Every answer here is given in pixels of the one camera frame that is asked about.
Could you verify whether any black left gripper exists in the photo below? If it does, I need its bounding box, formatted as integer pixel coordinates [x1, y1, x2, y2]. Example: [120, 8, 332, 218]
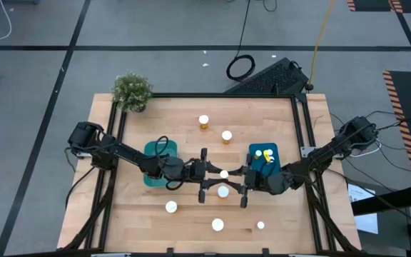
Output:
[186, 148, 230, 204]

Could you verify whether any black aluminium table frame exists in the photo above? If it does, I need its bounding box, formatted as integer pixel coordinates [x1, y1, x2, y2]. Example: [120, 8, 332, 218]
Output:
[58, 91, 363, 257]

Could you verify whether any blue plastic bin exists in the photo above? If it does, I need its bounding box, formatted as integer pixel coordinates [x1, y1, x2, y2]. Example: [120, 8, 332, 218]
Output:
[248, 142, 282, 178]

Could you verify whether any large black hazard-striped mat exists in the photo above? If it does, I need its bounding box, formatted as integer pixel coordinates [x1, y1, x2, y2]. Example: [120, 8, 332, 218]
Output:
[382, 70, 411, 186]

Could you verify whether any yellow cable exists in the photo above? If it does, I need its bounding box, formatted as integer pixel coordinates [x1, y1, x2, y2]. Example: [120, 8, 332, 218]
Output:
[307, 0, 336, 91]

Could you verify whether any coiled black cable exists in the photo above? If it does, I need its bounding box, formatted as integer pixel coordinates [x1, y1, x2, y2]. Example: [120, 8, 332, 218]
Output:
[225, 0, 257, 83]

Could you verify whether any black beam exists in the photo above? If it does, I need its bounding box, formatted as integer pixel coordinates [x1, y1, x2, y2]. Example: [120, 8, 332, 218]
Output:
[351, 184, 411, 217]

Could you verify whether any teal plastic bin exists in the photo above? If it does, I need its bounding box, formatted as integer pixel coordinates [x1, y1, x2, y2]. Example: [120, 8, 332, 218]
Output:
[143, 140, 179, 188]

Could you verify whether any white cable by arm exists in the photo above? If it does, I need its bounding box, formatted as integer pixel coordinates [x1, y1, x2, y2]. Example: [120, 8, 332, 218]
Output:
[350, 141, 383, 158]

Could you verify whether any white paper sheet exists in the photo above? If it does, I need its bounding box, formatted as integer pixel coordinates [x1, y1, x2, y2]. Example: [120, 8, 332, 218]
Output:
[347, 183, 380, 235]

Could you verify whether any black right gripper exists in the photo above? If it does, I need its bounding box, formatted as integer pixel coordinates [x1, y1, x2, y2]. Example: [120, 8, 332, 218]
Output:
[228, 165, 266, 208]

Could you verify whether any narrow black hazard-striped mat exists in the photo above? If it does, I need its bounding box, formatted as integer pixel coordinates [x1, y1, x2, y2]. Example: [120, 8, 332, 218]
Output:
[346, 0, 411, 14]

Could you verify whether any potted green plant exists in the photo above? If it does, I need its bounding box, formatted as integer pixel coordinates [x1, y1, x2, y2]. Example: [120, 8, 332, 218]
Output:
[111, 72, 154, 114]

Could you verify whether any black keyboard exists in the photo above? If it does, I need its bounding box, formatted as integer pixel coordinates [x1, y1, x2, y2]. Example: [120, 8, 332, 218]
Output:
[223, 56, 309, 96]

